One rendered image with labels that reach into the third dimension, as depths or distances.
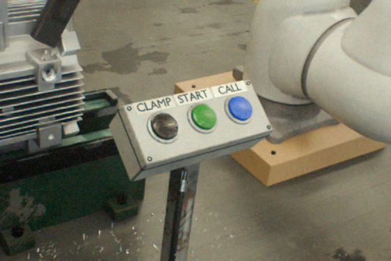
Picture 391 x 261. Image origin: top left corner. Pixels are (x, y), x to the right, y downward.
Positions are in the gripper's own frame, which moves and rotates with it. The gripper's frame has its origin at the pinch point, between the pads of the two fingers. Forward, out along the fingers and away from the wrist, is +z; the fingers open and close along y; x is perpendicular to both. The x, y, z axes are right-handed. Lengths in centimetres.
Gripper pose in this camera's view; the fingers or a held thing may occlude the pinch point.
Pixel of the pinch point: (55, 16)
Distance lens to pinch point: 75.4
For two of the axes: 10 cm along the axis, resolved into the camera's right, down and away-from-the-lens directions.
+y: 5.5, 4.8, -6.8
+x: 6.6, 2.5, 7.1
